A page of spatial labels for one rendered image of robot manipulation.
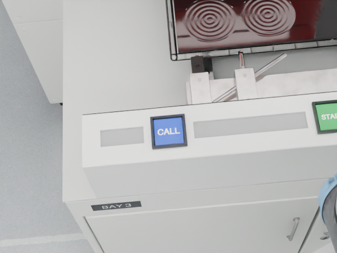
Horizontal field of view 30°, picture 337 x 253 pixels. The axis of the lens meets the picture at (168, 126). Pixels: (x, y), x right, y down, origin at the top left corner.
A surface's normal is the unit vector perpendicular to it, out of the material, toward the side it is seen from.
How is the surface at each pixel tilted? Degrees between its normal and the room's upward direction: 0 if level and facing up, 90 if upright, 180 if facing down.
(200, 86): 0
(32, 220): 0
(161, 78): 0
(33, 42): 90
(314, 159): 90
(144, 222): 90
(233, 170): 90
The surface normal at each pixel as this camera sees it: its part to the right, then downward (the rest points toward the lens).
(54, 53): 0.07, 0.89
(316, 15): -0.06, -0.45
